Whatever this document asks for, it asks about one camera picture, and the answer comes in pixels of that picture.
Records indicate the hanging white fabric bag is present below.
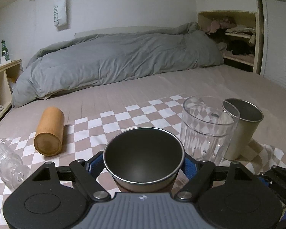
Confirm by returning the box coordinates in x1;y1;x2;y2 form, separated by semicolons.
53;0;68;30

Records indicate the wooden shelf unit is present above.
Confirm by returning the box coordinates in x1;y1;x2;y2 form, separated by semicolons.
0;60;22;120

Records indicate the wooden cylinder cup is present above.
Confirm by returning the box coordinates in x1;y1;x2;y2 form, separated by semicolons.
34;106;64;157

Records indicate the ribbed clear glass lying down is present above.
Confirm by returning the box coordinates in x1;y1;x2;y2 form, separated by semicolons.
0;143;32;191

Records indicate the wall closet shelf with clothes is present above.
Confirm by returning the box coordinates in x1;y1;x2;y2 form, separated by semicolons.
198;10;264;74

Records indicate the grey duvet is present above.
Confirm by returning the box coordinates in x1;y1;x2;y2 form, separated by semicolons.
12;22;224;108

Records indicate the tall clear plastic cup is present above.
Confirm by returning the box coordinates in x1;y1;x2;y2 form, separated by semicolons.
180;96;240;165

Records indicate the small white box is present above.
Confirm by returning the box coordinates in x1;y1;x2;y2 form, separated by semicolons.
0;56;11;66

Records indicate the green glass bottle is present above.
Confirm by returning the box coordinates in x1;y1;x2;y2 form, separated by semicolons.
1;40;10;61

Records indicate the white sliding door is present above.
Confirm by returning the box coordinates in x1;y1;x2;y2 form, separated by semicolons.
257;0;286;88

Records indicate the cream metal tumbler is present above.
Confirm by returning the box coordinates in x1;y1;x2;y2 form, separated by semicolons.
223;98;264;160

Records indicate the cream cup with leather sleeve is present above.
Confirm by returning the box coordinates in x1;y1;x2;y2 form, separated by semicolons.
103;127;185;193

